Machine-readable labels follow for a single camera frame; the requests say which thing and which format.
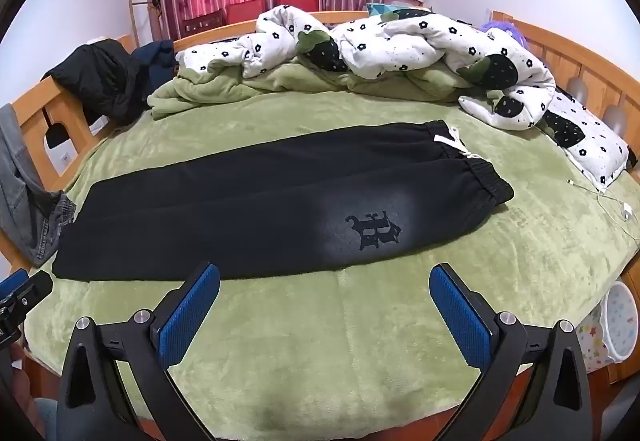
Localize floral strawberry pillow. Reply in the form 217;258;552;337
540;88;632;187

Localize star print plastic basin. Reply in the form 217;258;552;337
575;281;640;374

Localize green fleece bed blanket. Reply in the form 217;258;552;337
22;86;640;427

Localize teal cushion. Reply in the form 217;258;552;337
366;1;401;19

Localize black jacket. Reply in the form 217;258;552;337
42;38;151;127

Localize dark wooden chair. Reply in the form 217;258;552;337
181;10;226;37

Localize navy jacket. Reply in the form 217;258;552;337
132;40;177;84

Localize white charging cable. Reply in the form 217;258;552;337
567;178;640;242

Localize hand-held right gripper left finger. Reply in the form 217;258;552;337
56;262;221;441

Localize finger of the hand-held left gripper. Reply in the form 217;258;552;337
0;269;29;299
0;271;54;347

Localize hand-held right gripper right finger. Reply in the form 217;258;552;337
429;263;594;441

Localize purple fluffy cloth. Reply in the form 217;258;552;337
480;20;528;47

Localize grey jeans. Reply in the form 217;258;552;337
0;104;77;268

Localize white floral strawberry quilt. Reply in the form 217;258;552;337
175;5;558;131

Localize wooden bed frame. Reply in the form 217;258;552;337
0;10;640;422

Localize black pants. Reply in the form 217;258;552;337
52;120;516;283

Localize crumpled green fleece blanket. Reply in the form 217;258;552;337
147;61;501;122

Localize wooden coat rack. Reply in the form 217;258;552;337
129;0;166;49

